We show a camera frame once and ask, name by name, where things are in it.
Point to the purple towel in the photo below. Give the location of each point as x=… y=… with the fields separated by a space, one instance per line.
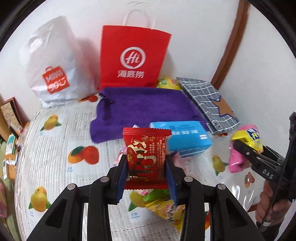
x=121 y=107

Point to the white plastic shopping bag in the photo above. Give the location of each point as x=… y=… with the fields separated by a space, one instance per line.
x=55 y=67

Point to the yellow snack bag at back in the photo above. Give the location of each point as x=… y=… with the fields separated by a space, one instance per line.
x=168 y=83

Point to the red snack packet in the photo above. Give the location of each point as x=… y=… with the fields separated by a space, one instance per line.
x=146 y=156

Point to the pink yellow snack packet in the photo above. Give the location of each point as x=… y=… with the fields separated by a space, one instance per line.
x=245 y=139

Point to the brown wooden door frame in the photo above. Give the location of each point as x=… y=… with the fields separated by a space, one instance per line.
x=232 y=45

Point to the grey checked fabric pouch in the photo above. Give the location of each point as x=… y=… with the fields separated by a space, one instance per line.
x=219 y=117

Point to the right hand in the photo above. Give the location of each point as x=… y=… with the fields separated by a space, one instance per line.
x=273 y=214

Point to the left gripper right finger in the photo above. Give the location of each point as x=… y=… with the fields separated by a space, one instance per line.
x=186 y=190

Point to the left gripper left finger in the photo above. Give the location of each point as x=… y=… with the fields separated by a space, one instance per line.
x=105 y=191

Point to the yellow cracker snack packet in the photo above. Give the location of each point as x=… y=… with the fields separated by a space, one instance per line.
x=159 y=202

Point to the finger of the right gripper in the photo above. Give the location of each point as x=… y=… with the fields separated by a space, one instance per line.
x=268 y=164

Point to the red paper bag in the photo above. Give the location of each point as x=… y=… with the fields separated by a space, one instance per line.
x=131 y=56

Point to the blue tissue pack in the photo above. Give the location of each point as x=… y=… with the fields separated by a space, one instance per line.
x=187 y=137

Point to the brown picture frame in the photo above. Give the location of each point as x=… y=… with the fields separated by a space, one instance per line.
x=11 y=115

